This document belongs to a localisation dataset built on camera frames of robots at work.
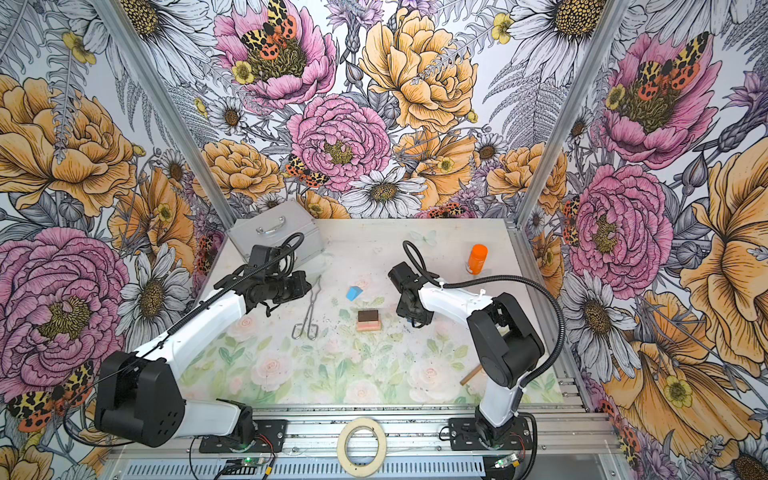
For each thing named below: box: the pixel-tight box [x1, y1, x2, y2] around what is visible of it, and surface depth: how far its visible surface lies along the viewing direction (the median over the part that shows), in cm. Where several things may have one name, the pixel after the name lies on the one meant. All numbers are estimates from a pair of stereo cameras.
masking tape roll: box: [337, 417, 387, 478], surface depth 71 cm
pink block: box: [357, 321, 382, 331], surface depth 94 cm
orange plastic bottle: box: [468, 243, 488, 275], surface depth 104 cm
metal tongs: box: [291, 275, 322, 341], surface depth 95 cm
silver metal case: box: [226, 199, 324, 262], surface depth 101 cm
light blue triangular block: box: [346, 286, 363, 302], surface depth 103 cm
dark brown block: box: [358, 310, 379, 322], surface depth 91 cm
